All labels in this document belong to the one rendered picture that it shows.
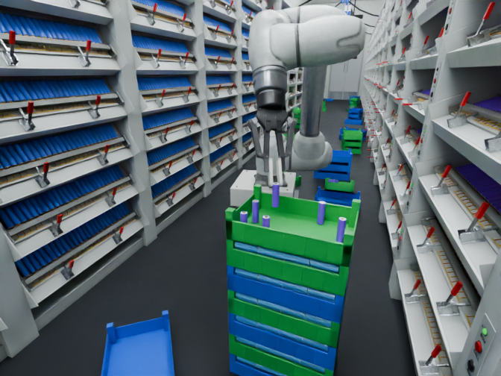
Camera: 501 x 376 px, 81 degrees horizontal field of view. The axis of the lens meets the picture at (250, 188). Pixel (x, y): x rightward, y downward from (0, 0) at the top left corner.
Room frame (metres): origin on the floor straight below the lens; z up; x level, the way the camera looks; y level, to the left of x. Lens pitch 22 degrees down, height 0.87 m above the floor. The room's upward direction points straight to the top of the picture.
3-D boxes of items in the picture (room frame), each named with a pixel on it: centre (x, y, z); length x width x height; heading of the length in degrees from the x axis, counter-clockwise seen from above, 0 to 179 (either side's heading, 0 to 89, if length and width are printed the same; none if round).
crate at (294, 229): (0.68, -0.12, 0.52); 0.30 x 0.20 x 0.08; 67
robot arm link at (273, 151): (1.55, -0.12, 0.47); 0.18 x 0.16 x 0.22; 82
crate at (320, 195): (1.91, -0.62, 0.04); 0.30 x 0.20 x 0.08; 72
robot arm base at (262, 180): (1.53, -0.11, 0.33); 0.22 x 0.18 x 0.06; 179
